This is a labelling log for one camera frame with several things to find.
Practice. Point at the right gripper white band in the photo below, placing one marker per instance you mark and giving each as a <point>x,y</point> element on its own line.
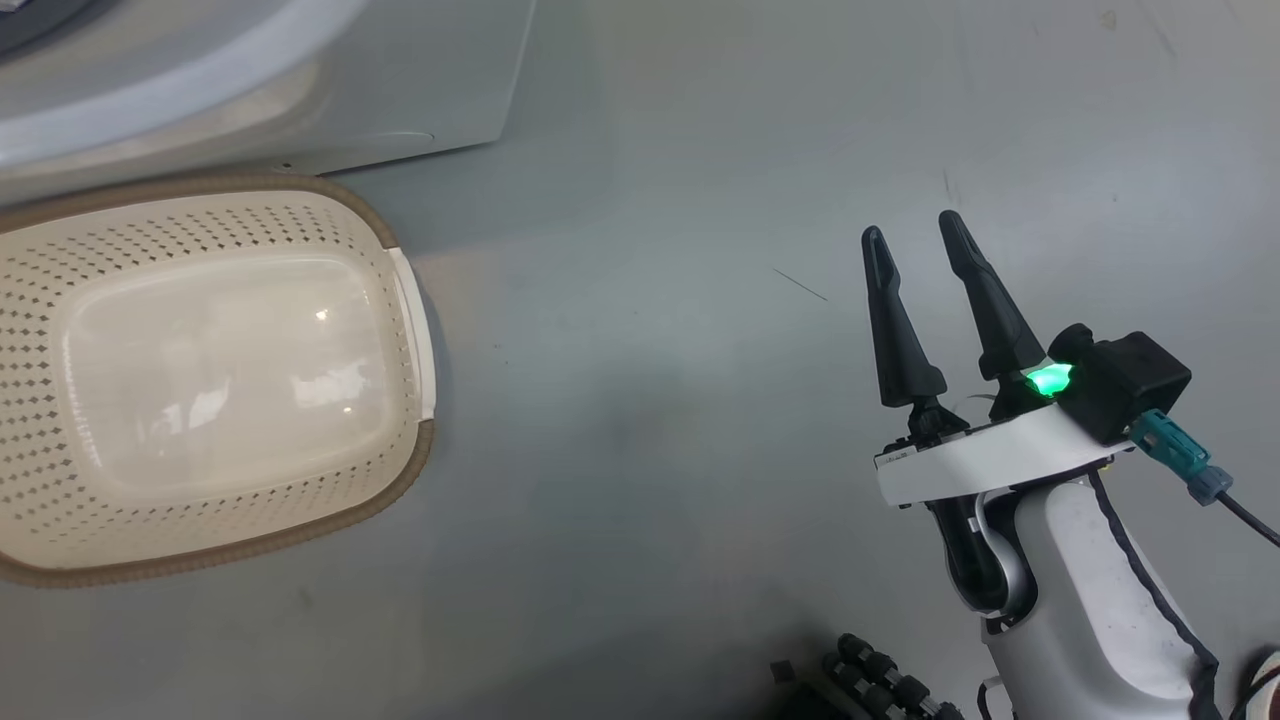
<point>980,462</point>

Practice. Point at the white front-load washing machine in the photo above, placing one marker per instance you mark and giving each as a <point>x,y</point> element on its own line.
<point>400,80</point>

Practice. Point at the cream perforated laundry basket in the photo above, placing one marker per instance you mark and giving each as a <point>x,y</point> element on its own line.
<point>200,380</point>

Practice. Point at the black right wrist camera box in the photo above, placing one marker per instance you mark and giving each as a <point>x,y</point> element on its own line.
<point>1125,380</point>

